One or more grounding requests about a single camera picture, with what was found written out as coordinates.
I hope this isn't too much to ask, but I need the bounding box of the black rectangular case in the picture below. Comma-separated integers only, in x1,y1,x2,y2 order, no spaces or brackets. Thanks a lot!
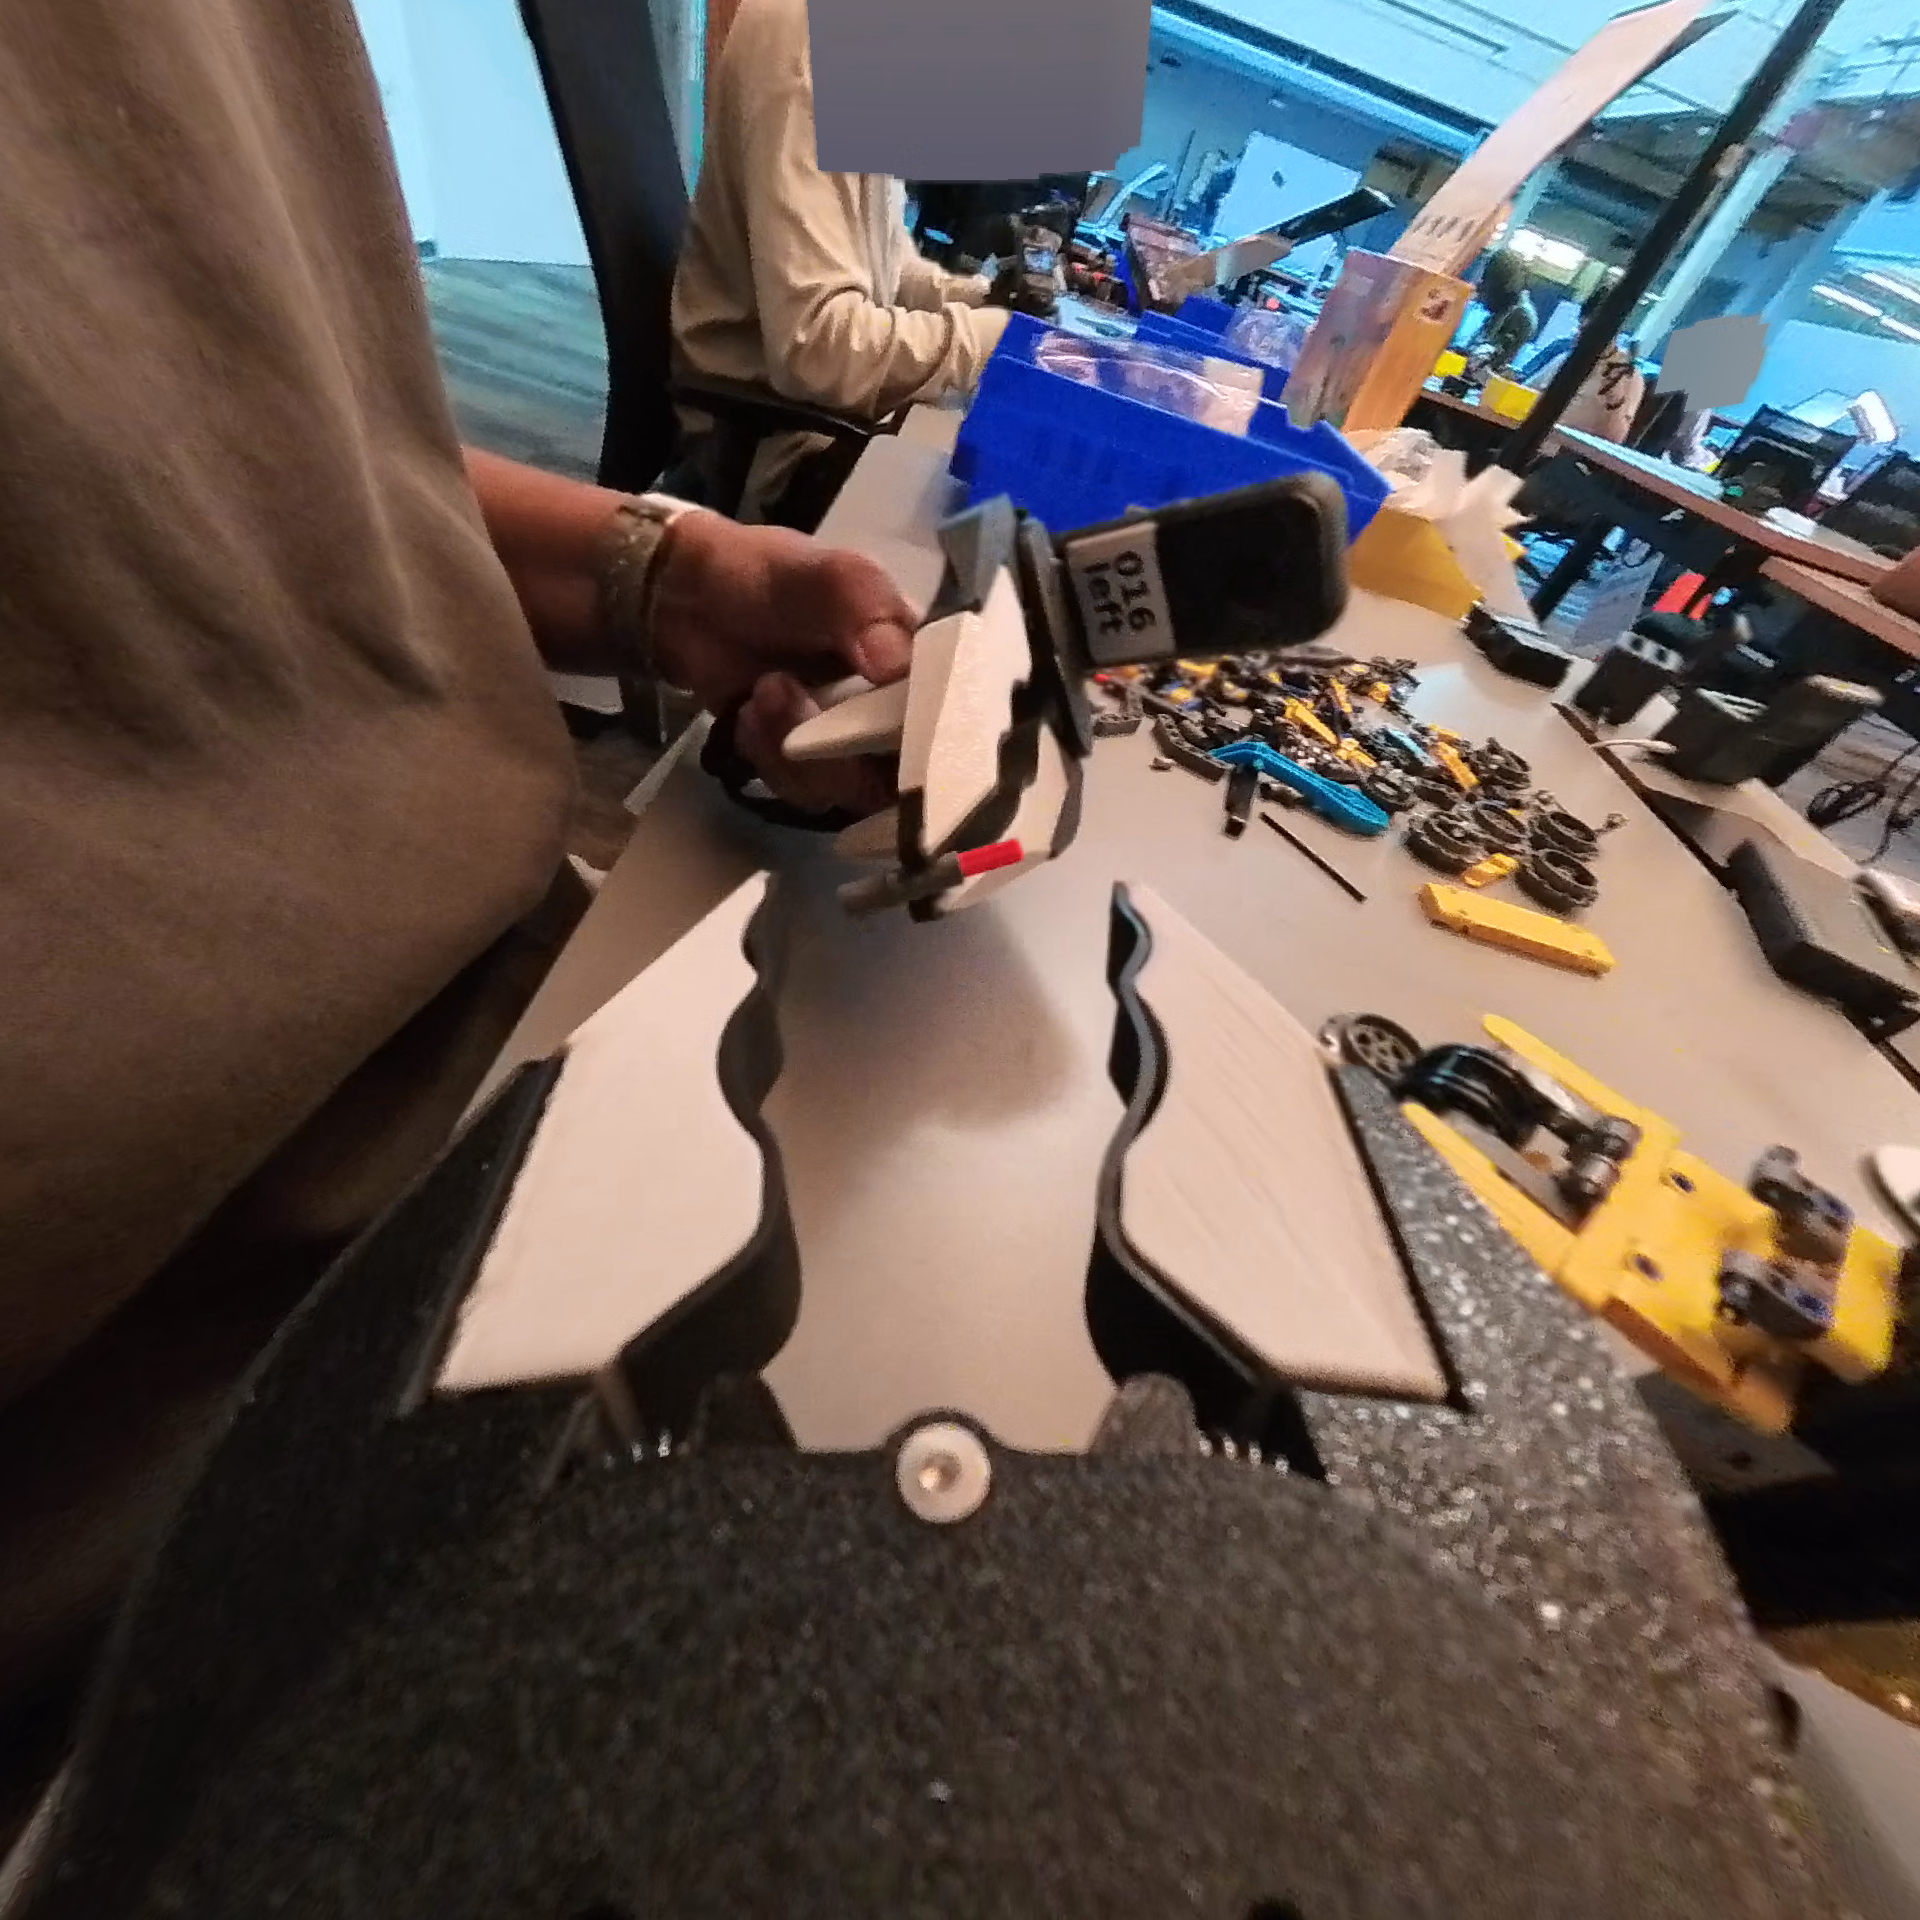
1726,840,1920,1039

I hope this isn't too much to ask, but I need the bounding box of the crumpled white plastic bag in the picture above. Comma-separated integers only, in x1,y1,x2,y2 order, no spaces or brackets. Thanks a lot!
1358,427,1531,528

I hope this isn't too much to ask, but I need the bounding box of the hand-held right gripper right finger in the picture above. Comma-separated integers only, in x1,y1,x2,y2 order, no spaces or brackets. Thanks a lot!
1083,882,1456,1450

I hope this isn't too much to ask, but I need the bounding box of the black charging dock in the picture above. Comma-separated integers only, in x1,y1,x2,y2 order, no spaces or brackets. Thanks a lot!
1575,632,1688,722

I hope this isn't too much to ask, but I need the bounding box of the yellow toy beam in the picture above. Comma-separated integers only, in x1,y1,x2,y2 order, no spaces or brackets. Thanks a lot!
1416,880,1619,977

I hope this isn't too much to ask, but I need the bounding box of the black upright device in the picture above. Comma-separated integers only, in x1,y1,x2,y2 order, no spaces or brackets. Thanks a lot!
1651,674,1884,789

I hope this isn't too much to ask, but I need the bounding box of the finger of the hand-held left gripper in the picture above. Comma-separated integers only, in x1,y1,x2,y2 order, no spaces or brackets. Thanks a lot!
896,577,1051,904
831,682,1088,921

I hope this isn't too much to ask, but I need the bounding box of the person's left hand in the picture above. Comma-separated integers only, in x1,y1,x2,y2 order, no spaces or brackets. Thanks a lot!
652,517,923,823

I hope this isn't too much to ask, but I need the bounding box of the black toy axle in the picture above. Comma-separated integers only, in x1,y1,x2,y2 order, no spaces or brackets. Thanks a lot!
1259,809,1368,906

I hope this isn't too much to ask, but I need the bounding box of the yellow toy vehicle model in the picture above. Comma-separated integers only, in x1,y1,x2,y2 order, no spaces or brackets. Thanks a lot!
1394,1012,1920,1729

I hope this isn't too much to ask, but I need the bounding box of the blue plastic bin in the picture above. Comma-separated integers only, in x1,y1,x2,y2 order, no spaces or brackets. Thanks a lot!
948,311,1394,545
1132,292,1307,368

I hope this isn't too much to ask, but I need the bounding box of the wooden background desk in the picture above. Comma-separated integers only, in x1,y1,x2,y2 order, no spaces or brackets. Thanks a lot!
1411,383,1920,663

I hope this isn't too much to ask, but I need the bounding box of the orange cardboard box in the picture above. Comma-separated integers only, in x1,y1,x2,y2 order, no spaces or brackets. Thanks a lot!
1287,247,1479,436

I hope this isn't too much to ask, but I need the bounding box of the black office chair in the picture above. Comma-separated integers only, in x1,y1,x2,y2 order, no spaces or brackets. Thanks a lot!
517,0,902,528

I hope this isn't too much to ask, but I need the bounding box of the metal wristwatch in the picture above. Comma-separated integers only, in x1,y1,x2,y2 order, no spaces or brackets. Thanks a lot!
599,492,707,693

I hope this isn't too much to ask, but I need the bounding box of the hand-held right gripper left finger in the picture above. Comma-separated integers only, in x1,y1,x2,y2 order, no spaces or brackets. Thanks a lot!
432,872,805,1455

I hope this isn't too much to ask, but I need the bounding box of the pile of toy parts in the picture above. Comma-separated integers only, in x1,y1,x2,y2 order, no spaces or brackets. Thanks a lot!
1088,647,1629,917

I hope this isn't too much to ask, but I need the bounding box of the yellow plastic bin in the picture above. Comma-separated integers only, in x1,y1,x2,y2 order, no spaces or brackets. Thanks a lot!
1350,496,1517,619

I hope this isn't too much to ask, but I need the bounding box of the clear plastic bag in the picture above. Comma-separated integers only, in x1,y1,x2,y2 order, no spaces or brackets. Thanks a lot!
1035,328,1268,442

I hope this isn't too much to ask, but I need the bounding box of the small black box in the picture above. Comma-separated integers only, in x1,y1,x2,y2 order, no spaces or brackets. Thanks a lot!
1463,608,1576,688

